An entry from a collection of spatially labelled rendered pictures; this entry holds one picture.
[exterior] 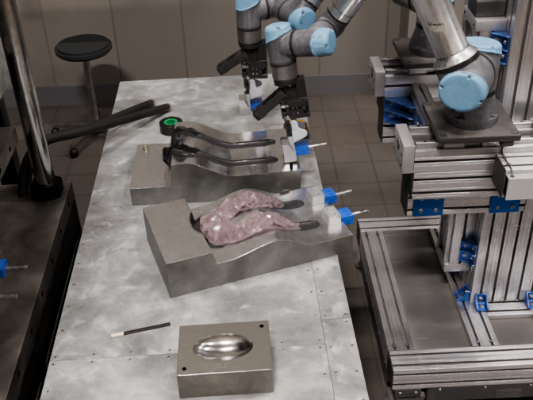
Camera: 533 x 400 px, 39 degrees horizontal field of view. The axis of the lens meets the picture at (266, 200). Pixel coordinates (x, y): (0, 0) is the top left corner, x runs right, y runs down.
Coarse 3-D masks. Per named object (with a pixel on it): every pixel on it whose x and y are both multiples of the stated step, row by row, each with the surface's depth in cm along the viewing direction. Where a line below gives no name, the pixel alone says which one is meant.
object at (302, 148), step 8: (288, 144) 218; (296, 144) 220; (304, 144) 219; (312, 144) 221; (320, 144) 220; (288, 152) 219; (296, 152) 219; (304, 152) 219; (288, 160) 220; (296, 160) 220
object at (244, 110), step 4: (240, 96) 243; (240, 100) 241; (244, 100) 241; (252, 100) 244; (256, 100) 244; (260, 100) 244; (240, 104) 241; (244, 104) 241; (252, 104) 242; (256, 104) 242; (240, 108) 242; (244, 108) 242; (248, 108) 242; (252, 108) 243; (240, 112) 243; (244, 112) 243; (248, 112) 243
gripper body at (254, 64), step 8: (264, 40) 233; (248, 48) 230; (256, 48) 232; (264, 48) 232; (256, 56) 234; (264, 56) 234; (248, 64) 233; (256, 64) 233; (264, 64) 233; (248, 72) 234; (256, 72) 236; (264, 72) 236
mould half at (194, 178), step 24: (144, 144) 239; (168, 144) 238; (192, 144) 223; (144, 168) 226; (168, 168) 226; (192, 168) 215; (216, 168) 217; (240, 168) 220; (264, 168) 219; (288, 168) 218; (144, 192) 218; (168, 192) 219; (192, 192) 219; (216, 192) 220
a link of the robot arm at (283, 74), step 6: (288, 66) 206; (294, 66) 208; (276, 72) 208; (282, 72) 207; (288, 72) 207; (294, 72) 208; (276, 78) 209; (282, 78) 208; (288, 78) 208; (294, 78) 210
